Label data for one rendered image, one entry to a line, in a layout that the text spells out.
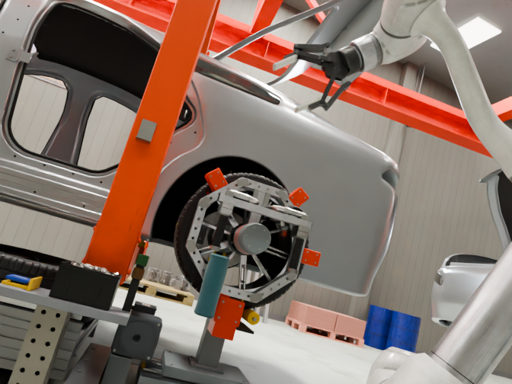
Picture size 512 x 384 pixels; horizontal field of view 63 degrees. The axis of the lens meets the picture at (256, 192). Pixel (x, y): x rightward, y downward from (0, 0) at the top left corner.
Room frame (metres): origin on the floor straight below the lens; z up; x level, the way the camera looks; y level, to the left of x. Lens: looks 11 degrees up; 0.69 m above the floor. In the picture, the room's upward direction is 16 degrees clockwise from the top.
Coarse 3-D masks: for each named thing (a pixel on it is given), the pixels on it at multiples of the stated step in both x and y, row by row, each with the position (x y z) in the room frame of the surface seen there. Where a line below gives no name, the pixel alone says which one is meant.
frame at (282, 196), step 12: (240, 180) 1.91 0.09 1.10; (216, 192) 1.89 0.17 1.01; (264, 192) 1.93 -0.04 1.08; (276, 192) 1.99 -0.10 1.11; (204, 204) 1.88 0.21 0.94; (288, 204) 1.96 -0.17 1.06; (192, 228) 1.88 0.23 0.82; (192, 240) 1.88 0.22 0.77; (192, 252) 1.89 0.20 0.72; (204, 264) 1.90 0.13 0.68; (288, 264) 2.03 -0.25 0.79; (288, 276) 1.97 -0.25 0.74; (228, 288) 1.93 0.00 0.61; (264, 288) 1.96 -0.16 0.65; (276, 288) 1.97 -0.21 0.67; (252, 300) 1.95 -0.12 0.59
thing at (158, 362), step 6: (150, 360) 2.17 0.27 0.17; (156, 360) 2.17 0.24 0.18; (144, 366) 2.04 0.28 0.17; (150, 366) 2.15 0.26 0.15; (156, 366) 2.16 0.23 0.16; (138, 372) 2.10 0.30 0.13; (144, 372) 1.97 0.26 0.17; (150, 372) 1.97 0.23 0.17; (156, 372) 1.98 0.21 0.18; (138, 378) 1.95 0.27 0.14; (144, 378) 1.90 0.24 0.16; (150, 378) 1.90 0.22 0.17; (156, 378) 1.96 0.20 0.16; (162, 378) 1.97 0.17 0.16; (168, 378) 1.98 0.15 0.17
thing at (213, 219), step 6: (210, 216) 2.35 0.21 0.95; (216, 216) 2.36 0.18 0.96; (234, 216) 2.38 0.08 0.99; (240, 216) 2.38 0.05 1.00; (210, 222) 2.36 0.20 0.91; (216, 222) 2.36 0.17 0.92; (228, 222) 2.37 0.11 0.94; (240, 222) 2.39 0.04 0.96; (228, 228) 2.33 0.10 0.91; (210, 234) 2.36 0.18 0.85; (204, 240) 2.35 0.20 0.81; (210, 240) 2.36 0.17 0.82; (198, 246) 2.35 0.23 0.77; (204, 246) 2.36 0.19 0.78; (216, 252) 2.37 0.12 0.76; (222, 252) 2.38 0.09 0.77; (228, 252) 2.38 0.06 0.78; (204, 258) 2.36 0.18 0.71; (234, 258) 2.39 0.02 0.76; (234, 264) 2.39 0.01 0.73
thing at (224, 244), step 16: (208, 224) 2.00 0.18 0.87; (240, 224) 2.03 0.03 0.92; (288, 224) 2.07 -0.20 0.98; (288, 240) 2.12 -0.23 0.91; (240, 256) 2.04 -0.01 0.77; (256, 256) 2.05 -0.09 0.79; (288, 256) 2.08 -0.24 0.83; (240, 272) 2.04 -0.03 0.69; (272, 272) 2.18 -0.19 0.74; (240, 288) 2.04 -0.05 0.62; (256, 288) 2.04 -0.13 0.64
